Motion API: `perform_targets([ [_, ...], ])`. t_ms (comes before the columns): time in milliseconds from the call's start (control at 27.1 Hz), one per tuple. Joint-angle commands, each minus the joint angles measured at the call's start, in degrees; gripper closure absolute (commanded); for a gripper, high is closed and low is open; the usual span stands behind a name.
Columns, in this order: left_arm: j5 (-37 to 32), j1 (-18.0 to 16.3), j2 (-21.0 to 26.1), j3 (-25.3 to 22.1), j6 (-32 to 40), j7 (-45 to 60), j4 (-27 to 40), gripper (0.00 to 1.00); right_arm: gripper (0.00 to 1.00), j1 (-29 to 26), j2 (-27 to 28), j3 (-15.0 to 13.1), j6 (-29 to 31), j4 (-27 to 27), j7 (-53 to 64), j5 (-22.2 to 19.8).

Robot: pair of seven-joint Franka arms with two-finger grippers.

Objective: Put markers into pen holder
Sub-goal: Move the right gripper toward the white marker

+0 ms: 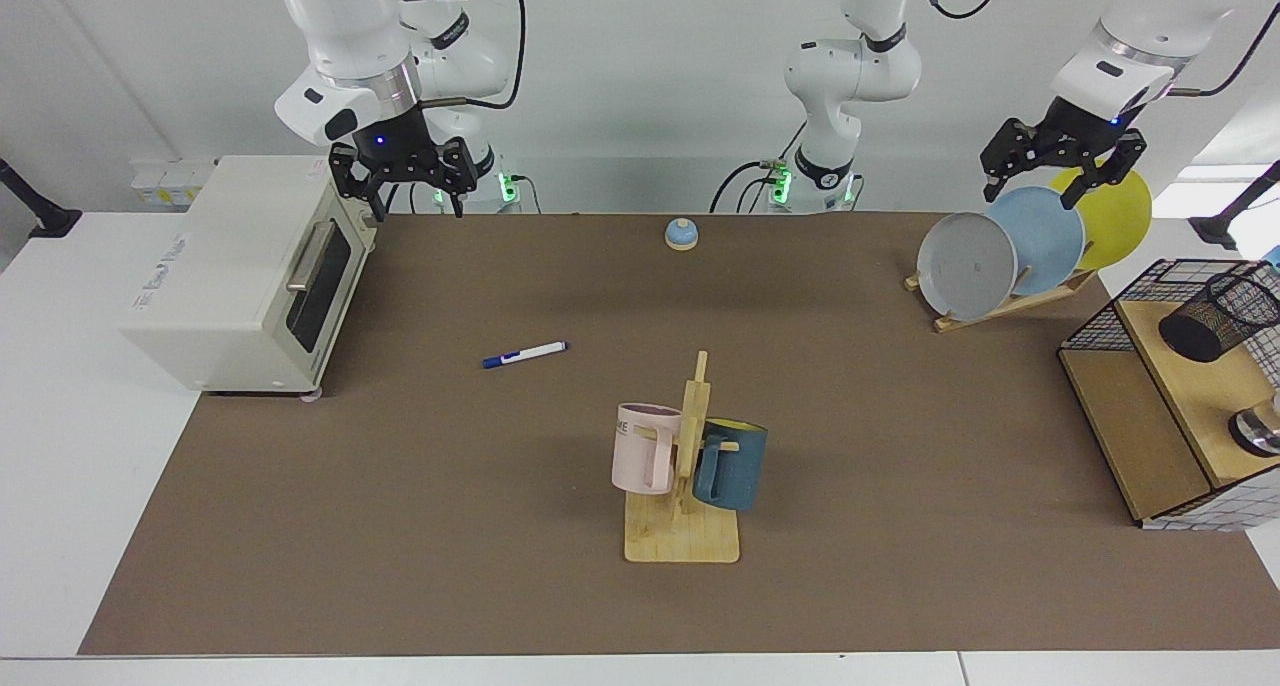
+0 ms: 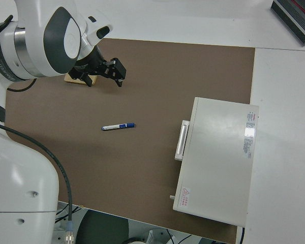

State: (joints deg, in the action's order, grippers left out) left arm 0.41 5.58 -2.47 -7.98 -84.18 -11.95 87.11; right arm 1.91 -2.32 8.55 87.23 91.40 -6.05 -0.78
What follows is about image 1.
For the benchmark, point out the round silver metal lid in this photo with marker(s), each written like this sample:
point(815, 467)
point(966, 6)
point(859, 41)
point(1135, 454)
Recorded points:
point(1262, 431)

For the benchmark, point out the brown table cloth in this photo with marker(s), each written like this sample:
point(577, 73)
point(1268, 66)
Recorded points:
point(500, 526)

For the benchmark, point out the pale toaster oven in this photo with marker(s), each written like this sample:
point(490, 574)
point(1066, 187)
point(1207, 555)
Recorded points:
point(230, 266)

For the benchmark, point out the yellow plate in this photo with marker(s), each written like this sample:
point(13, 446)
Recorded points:
point(1115, 226)

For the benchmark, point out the light blue plate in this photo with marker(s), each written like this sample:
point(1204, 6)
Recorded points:
point(1045, 236)

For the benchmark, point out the pink mug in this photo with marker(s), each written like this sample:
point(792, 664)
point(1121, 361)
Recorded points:
point(635, 456)

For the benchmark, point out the white marker with blue cap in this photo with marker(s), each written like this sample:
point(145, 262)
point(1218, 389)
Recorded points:
point(530, 352)

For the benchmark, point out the wooden plate rack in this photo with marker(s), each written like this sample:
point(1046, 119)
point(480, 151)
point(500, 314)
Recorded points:
point(1000, 309)

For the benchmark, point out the black mesh pen holder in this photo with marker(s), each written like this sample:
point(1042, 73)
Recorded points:
point(1205, 331)

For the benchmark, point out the wooden cup stand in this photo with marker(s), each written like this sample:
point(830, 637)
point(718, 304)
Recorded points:
point(680, 536)

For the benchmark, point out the dark blue mug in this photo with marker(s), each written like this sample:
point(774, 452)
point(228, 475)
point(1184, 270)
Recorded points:
point(740, 466)

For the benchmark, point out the black camera stand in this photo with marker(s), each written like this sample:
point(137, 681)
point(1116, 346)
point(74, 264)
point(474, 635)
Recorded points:
point(1215, 228)
point(50, 221)

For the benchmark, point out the small blue round bell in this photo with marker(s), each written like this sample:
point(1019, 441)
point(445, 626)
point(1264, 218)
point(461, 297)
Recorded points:
point(681, 234)

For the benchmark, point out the grey plate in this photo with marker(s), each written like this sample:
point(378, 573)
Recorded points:
point(965, 266)

